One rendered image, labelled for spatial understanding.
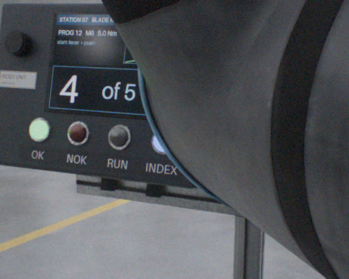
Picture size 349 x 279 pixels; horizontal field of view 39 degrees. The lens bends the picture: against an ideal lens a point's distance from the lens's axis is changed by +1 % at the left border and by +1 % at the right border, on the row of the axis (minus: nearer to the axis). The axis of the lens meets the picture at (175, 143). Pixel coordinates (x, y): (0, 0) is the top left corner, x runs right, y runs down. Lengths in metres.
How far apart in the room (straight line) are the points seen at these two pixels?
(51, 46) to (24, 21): 0.05
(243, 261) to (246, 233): 0.03
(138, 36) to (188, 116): 0.03
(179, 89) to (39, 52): 0.44
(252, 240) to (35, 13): 0.35
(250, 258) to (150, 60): 0.43
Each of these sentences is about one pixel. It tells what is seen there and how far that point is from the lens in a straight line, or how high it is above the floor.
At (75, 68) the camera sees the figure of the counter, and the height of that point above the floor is 1.18.
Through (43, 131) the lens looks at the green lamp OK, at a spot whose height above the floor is 1.12.
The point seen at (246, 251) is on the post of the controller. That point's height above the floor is 0.98.
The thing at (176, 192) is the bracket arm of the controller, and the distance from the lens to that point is 0.57.
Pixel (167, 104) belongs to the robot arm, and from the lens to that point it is 0.17.
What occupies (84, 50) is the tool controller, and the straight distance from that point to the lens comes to 0.55.
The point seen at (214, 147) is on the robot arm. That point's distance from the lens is 0.15.
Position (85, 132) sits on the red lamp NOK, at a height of 1.12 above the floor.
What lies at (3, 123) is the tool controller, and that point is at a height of 1.12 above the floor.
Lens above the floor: 1.22
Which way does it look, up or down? 12 degrees down
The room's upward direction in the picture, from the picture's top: 1 degrees clockwise
